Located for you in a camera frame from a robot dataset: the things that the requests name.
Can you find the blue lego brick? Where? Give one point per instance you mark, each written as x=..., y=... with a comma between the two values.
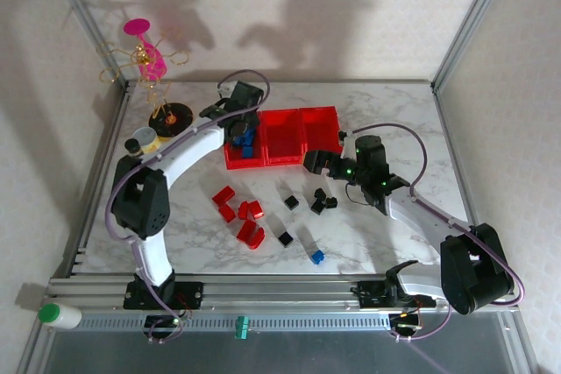
x=247, y=152
x=245, y=140
x=317, y=256

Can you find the black lego brick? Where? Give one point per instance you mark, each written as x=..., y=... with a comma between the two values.
x=291, y=202
x=285, y=239
x=316, y=205
x=319, y=193
x=331, y=202

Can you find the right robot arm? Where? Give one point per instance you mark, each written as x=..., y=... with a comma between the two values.
x=421, y=216

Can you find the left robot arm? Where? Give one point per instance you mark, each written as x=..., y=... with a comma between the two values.
x=193, y=146

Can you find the jar with grey lid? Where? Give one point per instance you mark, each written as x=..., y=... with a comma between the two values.
x=145, y=134

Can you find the small bottle black cap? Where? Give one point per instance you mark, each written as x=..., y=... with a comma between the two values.
x=131, y=145

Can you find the pink plastic cocktail glass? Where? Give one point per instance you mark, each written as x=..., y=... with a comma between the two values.
x=136, y=26

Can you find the small black controller board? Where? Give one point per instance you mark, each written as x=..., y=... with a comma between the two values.
x=162, y=323
x=405, y=323

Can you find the teal connector block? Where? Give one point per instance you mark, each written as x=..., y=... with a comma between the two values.
x=240, y=328

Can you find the grey metal panel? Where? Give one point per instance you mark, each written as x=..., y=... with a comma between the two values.
x=263, y=356

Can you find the white bottle green cap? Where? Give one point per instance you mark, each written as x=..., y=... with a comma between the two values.
x=66, y=316

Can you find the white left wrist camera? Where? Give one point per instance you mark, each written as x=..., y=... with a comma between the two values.
x=225, y=90

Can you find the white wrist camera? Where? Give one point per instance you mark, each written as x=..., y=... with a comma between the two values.
x=225, y=90
x=348, y=142

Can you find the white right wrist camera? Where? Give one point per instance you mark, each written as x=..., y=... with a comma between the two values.
x=348, y=142

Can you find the aluminium frame rail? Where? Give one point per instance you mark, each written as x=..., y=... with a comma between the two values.
x=285, y=293

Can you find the aluminium frame post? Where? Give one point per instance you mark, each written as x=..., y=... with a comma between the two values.
x=473, y=10
x=83, y=19

